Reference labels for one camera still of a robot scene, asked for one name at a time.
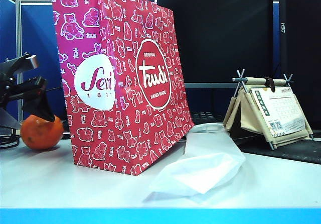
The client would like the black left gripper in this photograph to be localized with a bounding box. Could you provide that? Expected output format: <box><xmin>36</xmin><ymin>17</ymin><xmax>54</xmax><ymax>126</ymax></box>
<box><xmin>0</xmin><ymin>76</ymin><xmax>56</xmax><ymax>123</ymax></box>

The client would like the black coiled arm cable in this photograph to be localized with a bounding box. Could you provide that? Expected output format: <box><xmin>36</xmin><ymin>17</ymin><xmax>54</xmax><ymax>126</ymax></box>
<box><xmin>0</xmin><ymin>133</ymin><xmax>21</xmax><ymax>150</ymax></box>

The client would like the red Trudi paper bag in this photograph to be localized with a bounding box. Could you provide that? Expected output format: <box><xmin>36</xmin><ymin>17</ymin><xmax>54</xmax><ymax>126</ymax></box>
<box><xmin>51</xmin><ymin>0</ymin><xmax>195</xmax><ymax>176</ymax></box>

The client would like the large black monitor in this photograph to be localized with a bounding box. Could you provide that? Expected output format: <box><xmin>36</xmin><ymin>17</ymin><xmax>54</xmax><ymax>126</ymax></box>
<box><xmin>60</xmin><ymin>0</ymin><xmax>274</xmax><ymax>89</ymax></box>

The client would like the beige desk calendar stand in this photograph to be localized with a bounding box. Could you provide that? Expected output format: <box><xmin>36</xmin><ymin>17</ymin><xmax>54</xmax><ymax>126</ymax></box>
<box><xmin>223</xmin><ymin>69</ymin><xmax>314</xmax><ymax>151</ymax></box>

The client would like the blue office partition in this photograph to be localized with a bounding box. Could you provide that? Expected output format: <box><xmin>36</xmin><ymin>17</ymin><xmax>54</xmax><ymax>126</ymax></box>
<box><xmin>0</xmin><ymin>0</ymin><xmax>63</xmax><ymax>124</ymax></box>
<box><xmin>272</xmin><ymin>3</ymin><xmax>280</xmax><ymax>72</ymax></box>

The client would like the black HSD monitor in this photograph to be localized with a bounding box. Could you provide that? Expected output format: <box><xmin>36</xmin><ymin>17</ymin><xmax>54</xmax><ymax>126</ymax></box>
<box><xmin>278</xmin><ymin>0</ymin><xmax>321</xmax><ymax>132</ymax></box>

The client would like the black computer keyboard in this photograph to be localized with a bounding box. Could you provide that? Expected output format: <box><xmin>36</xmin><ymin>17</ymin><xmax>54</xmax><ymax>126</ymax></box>
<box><xmin>190</xmin><ymin>111</ymin><xmax>224</xmax><ymax>126</ymax></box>

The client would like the glossy orange fruit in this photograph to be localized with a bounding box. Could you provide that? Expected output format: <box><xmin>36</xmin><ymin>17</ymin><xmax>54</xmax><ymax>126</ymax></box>
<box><xmin>20</xmin><ymin>115</ymin><xmax>65</xmax><ymax>151</ymax></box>

